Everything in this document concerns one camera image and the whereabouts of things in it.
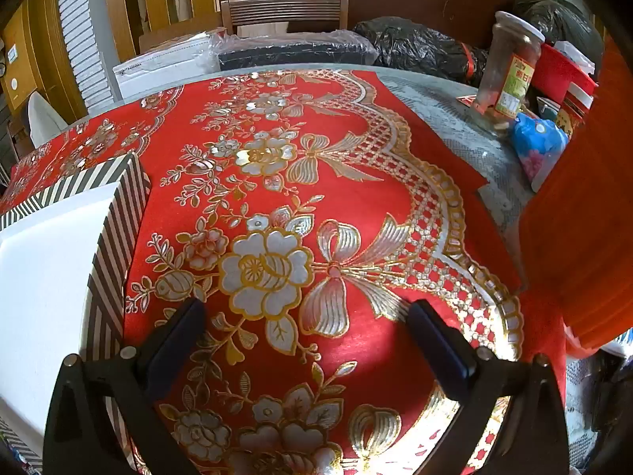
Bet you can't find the brown cardboard box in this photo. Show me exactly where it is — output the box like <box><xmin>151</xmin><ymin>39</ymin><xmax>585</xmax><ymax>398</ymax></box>
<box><xmin>0</xmin><ymin>7</ymin><xmax>43</xmax><ymax>110</ymax></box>

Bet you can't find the white slatted panel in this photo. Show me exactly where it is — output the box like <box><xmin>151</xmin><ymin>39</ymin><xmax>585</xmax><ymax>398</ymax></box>
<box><xmin>55</xmin><ymin>0</ymin><xmax>122</xmax><ymax>110</ymax></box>

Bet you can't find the dark wooden slatted chair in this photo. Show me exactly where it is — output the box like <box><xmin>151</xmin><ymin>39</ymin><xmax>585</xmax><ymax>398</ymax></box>
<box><xmin>220</xmin><ymin>0</ymin><xmax>349</xmax><ymax>38</ymax></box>

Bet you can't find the blue plastic bag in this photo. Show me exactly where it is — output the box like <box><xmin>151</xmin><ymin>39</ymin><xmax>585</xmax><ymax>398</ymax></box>
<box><xmin>509</xmin><ymin>113</ymin><xmax>569</xmax><ymax>194</ymax></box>

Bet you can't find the red floral tablecloth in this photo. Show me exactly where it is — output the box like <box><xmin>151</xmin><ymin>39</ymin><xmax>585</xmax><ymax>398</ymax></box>
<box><xmin>0</xmin><ymin>70</ymin><xmax>567</xmax><ymax>475</ymax></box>

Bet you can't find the red plastic container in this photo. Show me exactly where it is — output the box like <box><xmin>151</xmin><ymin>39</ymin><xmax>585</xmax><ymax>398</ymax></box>
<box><xmin>531</xmin><ymin>42</ymin><xmax>599</xmax><ymax>105</ymax></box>

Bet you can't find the plastic-wrapped black tray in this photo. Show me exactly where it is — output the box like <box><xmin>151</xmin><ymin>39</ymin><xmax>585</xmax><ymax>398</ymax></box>
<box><xmin>210</xmin><ymin>30</ymin><xmax>379</xmax><ymax>72</ymax></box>

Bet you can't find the bulging black plastic bag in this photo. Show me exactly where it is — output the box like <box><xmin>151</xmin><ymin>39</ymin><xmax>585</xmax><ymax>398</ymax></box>
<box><xmin>512</xmin><ymin>0</ymin><xmax>601</xmax><ymax>60</ymax></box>

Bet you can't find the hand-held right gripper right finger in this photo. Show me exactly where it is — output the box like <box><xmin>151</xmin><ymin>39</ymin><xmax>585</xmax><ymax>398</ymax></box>
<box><xmin>406</xmin><ymin>299</ymin><xmax>569</xmax><ymax>475</ymax></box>

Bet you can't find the white cardboard box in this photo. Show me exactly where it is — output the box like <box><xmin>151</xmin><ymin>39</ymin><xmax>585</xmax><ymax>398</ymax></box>
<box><xmin>113</xmin><ymin>32</ymin><xmax>222</xmax><ymax>100</ymax></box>

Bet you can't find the glass jar with label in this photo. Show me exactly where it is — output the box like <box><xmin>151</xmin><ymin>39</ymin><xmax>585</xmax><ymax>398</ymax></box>
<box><xmin>472</xmin><ymin>11</ymin><xmax>545</xmax><ymax>127</ymax></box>

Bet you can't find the long black plastic bag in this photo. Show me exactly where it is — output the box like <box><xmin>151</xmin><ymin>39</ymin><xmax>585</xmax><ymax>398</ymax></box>
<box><xmin>352</xmin><ymin>17</ymin><xmax>500</xmax><ymax>85</ymax></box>

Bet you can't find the white plastic chair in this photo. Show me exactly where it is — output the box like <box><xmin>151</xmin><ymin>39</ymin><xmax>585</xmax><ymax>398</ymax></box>
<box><xmin>27</xmin><ymin>93</ymin><xmax>67</xmax><ymax>146</ymax></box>

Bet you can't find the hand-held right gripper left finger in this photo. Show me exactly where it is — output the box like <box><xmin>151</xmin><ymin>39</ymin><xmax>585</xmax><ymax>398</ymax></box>
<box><xmin>44</xmin><ymin>298</ymin><xmax>208</xmax><ymax>475</ymax></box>

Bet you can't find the striped box with white inside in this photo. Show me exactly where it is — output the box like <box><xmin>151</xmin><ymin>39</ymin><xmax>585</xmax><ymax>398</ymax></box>
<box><xmin>0</xmin><ymin>152</ymin><xmax>152</xmax><ymax>471</ymax></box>

